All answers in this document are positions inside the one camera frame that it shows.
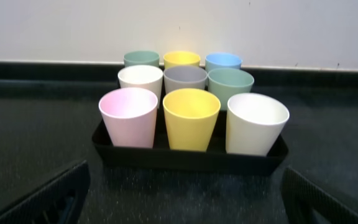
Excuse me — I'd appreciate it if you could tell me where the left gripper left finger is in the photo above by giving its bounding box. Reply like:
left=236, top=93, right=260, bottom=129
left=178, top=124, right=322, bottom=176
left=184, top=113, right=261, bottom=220
left=0, top=160, right=91, bottom=224

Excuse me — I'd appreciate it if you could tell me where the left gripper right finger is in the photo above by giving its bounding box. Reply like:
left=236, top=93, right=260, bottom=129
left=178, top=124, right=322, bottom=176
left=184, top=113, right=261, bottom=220
left=280, top=167, right=358, bottom=224

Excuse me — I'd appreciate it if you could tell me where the white cup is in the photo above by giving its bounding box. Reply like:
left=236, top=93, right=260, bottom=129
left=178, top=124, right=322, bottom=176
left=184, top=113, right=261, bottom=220
left=225, top=92, right=290, bottom=157
left=117, top=64, right=164, bottom=108

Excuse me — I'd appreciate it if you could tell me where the pink cup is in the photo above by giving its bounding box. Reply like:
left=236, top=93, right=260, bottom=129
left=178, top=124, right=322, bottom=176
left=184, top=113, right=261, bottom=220
left=98, top=87, right=159, bottom=149

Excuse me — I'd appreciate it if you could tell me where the yellow cup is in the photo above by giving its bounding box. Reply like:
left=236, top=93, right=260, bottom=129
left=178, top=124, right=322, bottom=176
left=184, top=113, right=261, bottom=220
left=163, top=50, right=201, bottom=70
left=162, top=88, right=221, bottom=152

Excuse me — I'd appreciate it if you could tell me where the black tray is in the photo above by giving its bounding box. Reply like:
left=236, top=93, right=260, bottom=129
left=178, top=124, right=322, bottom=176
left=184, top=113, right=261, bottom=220
left=91, top=79, right=290, bottom=177

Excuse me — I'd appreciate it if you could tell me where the green cup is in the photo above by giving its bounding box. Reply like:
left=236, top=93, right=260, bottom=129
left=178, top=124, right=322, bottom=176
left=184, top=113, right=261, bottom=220
left=123, top=50, right=160, bottom=68
left=207, top=67, right=255, bottom=111

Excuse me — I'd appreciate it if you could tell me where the blue cup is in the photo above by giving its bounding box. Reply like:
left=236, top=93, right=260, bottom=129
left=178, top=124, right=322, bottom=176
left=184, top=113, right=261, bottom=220
left=204, top=52, right=243, bottom=73

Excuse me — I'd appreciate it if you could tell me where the grey cup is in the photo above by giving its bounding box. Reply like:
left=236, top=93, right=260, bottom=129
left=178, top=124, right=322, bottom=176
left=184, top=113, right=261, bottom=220
left=163, top=65, right=209, bottom=94

